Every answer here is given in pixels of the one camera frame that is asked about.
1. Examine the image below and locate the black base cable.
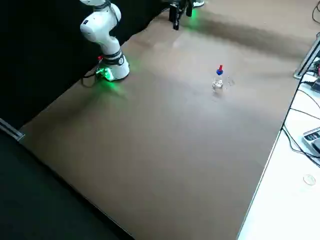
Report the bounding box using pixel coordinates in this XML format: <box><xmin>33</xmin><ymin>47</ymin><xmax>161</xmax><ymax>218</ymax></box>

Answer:
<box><xmin>81</xmin><ymin>69</ymin><xmax>101</xmax><ymax>88</ymax></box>

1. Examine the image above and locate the small electronic device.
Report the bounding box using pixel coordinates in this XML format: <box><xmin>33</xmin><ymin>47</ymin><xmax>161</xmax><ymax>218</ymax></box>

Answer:
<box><xmin>309</xmin><ymin>56</ymin><xmax>320</xmax><ymax>92</ymax></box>

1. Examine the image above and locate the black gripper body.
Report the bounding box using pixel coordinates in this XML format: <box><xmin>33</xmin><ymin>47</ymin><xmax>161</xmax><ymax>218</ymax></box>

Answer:
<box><xmin>169</xmin><ymin>0</ymin><xmax>193</xmax><ymax>22</ymax></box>

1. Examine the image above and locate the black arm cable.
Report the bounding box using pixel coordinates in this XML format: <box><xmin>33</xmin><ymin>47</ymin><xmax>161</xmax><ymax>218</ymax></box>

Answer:
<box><xmin>106</xmin><ymin>0</ymin><xmax>123</xmax><ymax>32</ymax></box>

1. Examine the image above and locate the clear round ring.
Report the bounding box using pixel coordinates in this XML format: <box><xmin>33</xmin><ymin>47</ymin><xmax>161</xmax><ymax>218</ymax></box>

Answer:
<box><xmin>303</xmin><ymin>174</ymin><xmax>316</xmax><ymax>186</ymax></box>

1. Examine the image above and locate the silver aluminium frame post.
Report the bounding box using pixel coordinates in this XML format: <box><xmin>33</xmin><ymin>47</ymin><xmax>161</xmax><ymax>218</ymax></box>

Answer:
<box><xmin>0</xmin><ymin>117</ymin><xmax>26</xmax><ymax>143</ymax></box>
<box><xmin>292</xmin><ymin>31</ymin><xmax>320</xmax><ymax>81</ymax></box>

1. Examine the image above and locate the clear bottle blue cap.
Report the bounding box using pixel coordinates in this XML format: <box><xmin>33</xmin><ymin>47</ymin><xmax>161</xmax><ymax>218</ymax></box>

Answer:
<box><xmin>211</xmin><ymin>69</ymin><xmax>225</xmax><ymax>91</ymax></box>

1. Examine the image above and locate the grey device with buttons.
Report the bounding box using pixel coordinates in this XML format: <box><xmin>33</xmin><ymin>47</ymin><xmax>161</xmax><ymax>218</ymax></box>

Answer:
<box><xmin>301</xmin><ymin>126</ymin><xmax>320</xmax><ymax>159</ymax></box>

